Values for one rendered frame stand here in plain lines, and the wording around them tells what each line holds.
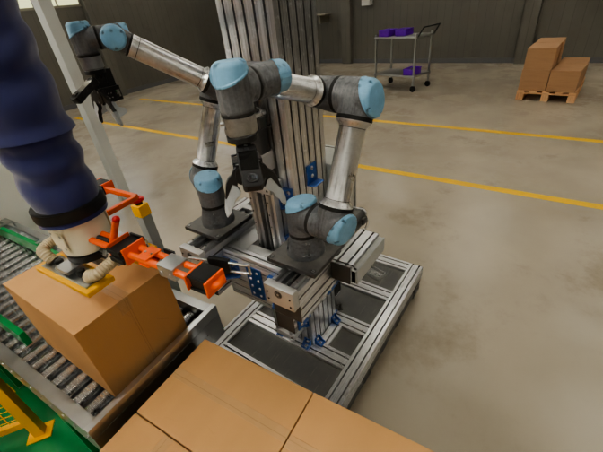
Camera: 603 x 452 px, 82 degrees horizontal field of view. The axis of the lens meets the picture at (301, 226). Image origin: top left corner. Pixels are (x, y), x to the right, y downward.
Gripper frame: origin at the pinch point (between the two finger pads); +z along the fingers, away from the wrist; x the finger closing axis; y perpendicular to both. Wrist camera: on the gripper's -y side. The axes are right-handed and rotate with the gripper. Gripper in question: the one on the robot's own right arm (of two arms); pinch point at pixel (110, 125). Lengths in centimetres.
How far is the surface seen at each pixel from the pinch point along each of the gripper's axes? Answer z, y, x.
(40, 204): 10.4, -38.9, -19.9
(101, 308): 57, -38, -18
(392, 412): 152, 32, -110
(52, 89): -19.5, -22.5, -22.4
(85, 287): 39, -42, -29
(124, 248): 25, -31, -43
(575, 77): 113, 664, -154
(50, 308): 57, -49, 1
